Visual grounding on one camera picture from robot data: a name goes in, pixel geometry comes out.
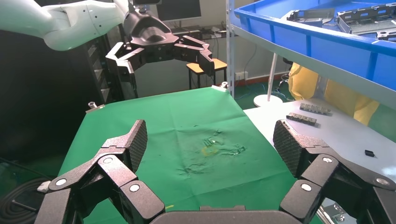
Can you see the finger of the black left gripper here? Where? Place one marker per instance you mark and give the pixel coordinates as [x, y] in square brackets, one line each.
[125, 63]
[198, 52]

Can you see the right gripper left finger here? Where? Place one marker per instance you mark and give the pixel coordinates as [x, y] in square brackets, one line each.
[123, 191]

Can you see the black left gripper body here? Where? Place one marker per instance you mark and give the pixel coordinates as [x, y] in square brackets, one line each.
[151, 37]

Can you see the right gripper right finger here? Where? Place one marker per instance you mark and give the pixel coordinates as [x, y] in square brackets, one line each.
[318, 173]

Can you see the silver sheet metal bracket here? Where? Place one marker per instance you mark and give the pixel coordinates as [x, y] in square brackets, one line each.
[371, 26]
[309, 17]

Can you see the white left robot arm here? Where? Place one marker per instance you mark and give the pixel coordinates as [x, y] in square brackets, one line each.
[68, 24]

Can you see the wooden stool black legs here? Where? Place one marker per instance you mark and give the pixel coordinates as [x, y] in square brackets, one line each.
[193, 68]

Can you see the black equipment rack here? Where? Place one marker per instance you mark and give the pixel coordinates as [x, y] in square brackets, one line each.
[103, 80]

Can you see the black computer monitor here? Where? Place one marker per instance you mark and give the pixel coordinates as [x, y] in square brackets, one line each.
[178, 9]

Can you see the silver binder clip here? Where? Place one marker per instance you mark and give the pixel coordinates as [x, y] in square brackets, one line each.
[94, 107]
[220, 87]
[335, 215]

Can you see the small black block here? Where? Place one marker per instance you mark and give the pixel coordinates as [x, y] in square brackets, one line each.
[369, 153]

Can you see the green cloth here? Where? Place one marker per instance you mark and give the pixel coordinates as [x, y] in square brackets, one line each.
[185, 117]

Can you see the yellow plastic bag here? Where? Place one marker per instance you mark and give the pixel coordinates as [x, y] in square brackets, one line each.
[340, 95]

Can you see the white lamp stand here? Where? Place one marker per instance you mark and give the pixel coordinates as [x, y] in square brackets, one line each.
[267, 100]

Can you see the blue plastic bin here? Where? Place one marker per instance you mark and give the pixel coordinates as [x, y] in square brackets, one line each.
[328, 49]

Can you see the perforated metal shelf post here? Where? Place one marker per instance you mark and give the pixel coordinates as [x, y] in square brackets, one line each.
[230, 46]

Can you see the white wall socket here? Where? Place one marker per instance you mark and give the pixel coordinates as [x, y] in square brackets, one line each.
[241, 75]

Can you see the ridged metal rail part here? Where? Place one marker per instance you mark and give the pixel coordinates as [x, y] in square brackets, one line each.
[301, 119]
[315, 109]

